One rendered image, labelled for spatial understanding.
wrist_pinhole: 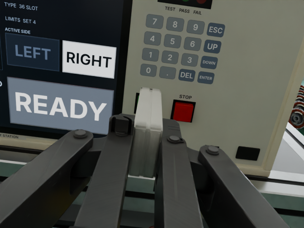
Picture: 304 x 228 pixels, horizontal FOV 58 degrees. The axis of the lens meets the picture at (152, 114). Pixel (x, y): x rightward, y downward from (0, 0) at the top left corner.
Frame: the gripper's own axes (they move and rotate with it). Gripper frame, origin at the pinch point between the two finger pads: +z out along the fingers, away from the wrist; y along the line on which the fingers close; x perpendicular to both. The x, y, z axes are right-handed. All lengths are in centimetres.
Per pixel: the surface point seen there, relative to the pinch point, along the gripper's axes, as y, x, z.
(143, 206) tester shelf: 1.0, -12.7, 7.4
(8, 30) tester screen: -13.5, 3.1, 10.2
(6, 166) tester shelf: -13.1, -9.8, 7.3
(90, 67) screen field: -5.9, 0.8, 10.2
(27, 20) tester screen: -11.8, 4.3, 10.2
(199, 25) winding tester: 3.7, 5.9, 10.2
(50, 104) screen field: -9.8, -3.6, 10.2
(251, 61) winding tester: 9.2, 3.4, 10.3
